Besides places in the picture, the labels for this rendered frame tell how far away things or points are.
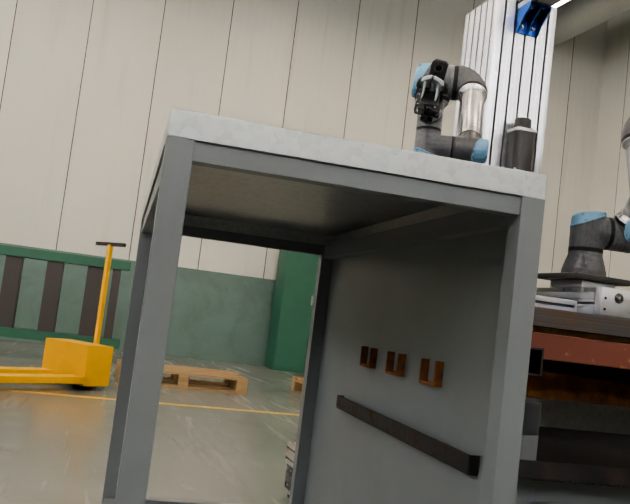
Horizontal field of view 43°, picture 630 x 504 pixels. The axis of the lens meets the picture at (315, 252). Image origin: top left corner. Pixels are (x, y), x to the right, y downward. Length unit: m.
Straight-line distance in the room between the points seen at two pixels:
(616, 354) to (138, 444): 0.90
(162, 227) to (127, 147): 10.66
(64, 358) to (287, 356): 5.23
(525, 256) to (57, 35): 11.09
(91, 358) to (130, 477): 5.41
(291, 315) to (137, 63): 4.28
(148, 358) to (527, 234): 0.61
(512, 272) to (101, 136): 10.70
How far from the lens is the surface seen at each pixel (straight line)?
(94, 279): 9.07
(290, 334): 11.40
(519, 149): 2.87
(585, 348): 1.56
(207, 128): 1.16
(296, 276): 11.41
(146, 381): 1.14
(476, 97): 2.63
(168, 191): 1.14
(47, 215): 11.62
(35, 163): 11.71
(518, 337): 1.28
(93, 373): 6.59
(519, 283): 1.28
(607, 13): 12.93
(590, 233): 2.87
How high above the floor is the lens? 0.78
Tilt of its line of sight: 5 degrees up
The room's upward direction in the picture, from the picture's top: 7 degrees clockwise
